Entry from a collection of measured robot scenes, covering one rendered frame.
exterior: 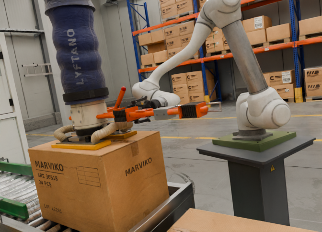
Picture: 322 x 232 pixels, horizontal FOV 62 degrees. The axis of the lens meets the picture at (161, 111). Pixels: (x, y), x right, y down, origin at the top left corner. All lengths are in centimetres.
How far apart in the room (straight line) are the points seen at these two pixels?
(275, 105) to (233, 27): 43
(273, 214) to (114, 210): 97
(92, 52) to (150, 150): 56
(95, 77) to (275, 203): 124
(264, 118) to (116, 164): 75
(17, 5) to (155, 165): 1046
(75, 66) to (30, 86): 964
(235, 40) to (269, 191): 88
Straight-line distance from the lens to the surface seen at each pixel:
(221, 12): 141
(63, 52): 136
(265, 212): 173
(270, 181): 172
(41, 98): 1111
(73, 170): 133
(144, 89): 152
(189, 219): 138
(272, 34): 822
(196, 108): 98
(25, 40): 1120
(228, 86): 1000
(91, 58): 134
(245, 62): 143
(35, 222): 173
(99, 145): 124
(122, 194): 124
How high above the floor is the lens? 123
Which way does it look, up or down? 7 degrees down
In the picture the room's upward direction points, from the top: 9 degrees counter-clockwise
